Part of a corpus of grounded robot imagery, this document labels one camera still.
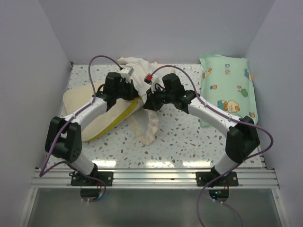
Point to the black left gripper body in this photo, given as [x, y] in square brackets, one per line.
[125, 90]

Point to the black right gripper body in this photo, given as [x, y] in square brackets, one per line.
[158, 99]

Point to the white pillowcase with cream ruffle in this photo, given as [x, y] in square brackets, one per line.
[144, 123]

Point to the cream yellow dotted pillow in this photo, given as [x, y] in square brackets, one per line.
[75, 98]

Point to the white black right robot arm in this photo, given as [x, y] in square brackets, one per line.
[241, 135]

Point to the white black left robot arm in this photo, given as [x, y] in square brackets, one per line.
[64, 134]

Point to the green cartoon print pillow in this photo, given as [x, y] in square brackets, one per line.
[227, 84]

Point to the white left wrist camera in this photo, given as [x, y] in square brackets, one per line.
[126, 72]

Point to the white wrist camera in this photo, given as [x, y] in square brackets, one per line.
[126, 72]
[151, 80]

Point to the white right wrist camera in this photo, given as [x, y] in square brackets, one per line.
[151, 80]

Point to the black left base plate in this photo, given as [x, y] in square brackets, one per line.
[96, 178]

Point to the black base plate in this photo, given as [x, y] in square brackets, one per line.
[213, 179]
[96, 178]

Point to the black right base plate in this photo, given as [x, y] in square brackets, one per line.
[213, 179]

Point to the aluminium front rail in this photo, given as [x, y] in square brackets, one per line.
[242, 178]

